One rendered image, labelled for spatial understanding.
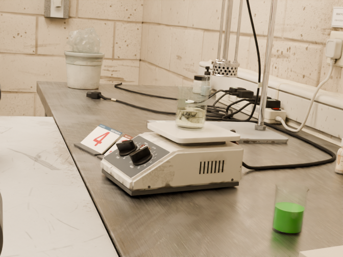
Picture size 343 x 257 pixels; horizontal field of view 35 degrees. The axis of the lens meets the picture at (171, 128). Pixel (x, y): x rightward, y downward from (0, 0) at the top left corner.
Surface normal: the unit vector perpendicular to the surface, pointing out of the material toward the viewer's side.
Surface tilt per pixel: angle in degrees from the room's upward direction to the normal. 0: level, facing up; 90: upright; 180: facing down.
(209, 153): 90
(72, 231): 0
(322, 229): 0
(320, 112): 90
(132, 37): 90
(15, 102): 90
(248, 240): 0
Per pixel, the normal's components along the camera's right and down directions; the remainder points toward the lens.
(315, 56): -0.95, -0.01
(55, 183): 0.07, -0.98
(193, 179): 0.47, 0.21
